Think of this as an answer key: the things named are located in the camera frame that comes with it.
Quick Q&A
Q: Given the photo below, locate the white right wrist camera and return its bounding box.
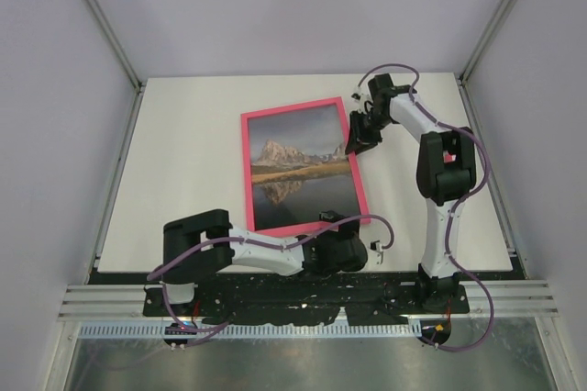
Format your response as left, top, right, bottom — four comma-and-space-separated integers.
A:
350, 86, 371, 106

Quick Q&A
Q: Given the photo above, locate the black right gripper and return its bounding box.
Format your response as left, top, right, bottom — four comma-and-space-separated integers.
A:
347, 109, 393, 155

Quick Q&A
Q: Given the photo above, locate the aluminium corner post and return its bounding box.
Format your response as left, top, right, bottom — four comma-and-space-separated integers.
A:
456, 0, 547, 87
57, 0, 147, 94

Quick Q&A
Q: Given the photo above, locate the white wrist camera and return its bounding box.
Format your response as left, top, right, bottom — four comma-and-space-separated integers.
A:
370, 240, 384, 265
350, 86, 371, 106

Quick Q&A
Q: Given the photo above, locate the left aluminium corner post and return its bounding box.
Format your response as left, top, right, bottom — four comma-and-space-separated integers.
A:
57, 0, 147, 94

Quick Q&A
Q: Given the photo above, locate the mountain landscape photo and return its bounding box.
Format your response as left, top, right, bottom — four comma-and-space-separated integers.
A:
247, 104, 366, 230

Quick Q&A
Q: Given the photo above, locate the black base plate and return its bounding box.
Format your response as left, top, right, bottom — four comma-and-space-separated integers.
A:
142, 272, 470, 326

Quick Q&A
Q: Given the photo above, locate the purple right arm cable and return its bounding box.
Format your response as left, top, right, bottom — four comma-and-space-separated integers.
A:
353, 62, 496, 354

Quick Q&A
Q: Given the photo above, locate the white slotted cable duct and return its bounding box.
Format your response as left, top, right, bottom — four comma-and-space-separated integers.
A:
78, 319, 421, 340

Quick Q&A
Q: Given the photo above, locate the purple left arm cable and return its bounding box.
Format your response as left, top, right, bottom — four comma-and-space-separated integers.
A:
147, 214, 396, 351

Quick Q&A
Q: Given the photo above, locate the pink picture frame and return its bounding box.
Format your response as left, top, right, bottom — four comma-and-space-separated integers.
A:
240, 95, 371, 239

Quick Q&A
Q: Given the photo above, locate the right aluminium corner post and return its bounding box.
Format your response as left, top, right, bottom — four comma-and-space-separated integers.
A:
456, 0, 547, 87

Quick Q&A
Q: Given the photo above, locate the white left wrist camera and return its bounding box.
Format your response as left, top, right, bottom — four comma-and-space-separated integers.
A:
370, 240, 384, 265

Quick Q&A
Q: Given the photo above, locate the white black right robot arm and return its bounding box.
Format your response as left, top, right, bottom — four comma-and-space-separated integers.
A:
345, 73, 477, 312

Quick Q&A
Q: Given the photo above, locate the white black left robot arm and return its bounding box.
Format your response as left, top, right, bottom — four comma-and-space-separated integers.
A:
149, 209, 368, 316

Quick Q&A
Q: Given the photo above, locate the aluminium front rail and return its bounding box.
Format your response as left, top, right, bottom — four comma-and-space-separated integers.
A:
58, 280, 559, 322

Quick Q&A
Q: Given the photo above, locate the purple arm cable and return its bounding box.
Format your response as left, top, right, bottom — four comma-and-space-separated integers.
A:
147, 214, 396, 351
353, 62, 496, 354

